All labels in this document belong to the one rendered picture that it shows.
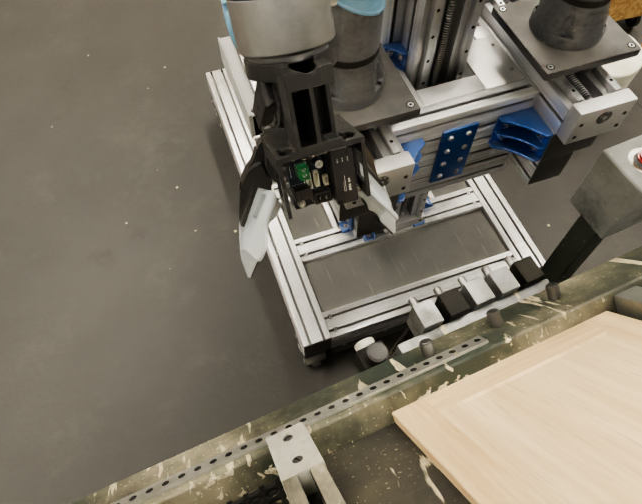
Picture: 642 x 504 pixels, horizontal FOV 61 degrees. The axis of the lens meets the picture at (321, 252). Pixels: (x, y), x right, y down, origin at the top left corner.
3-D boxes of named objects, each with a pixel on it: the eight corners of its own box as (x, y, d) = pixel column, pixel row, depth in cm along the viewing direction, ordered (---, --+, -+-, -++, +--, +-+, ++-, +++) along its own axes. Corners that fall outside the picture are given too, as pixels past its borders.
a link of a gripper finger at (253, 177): (226, 222, 48) (265, 132, 45) (223, 214, 49) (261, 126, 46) (273, 236, 50) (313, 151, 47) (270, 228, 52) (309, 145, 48)
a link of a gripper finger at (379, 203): (411, 256, 51) (347, 203, 46) (386, 227, 56) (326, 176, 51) (435, 232, 50) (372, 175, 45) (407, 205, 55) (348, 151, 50)
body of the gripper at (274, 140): (286, 228, 43) (253, 77, 37) (264, 186, 50) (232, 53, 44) (375, 202, 44) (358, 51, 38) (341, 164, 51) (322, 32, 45)
